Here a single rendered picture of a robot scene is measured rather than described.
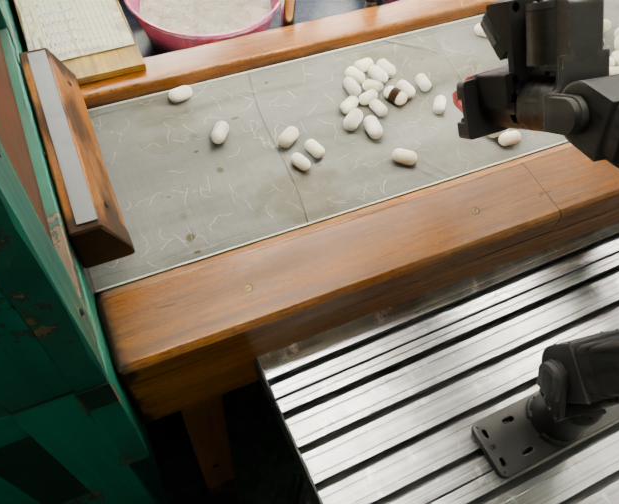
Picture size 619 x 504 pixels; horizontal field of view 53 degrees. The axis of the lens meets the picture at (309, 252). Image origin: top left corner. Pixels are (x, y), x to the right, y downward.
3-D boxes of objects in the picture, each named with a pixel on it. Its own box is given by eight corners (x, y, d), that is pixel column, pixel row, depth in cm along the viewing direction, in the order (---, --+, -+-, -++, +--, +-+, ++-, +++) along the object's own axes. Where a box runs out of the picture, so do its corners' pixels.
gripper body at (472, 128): (452, 82, 69) (493, 82, 62) (527, 61, 71) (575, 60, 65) (460, 139, 71) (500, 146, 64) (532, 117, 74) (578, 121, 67)
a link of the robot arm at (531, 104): (507, 66, 63) (555, 66, 57) (552, 59, 65) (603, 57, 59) (509, 134, 66) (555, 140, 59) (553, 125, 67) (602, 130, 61)
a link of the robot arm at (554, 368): (546, 356, 65) (572, 406, 62) (617, 337, 67) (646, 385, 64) (524, 378, 70) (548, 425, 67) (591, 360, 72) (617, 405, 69)
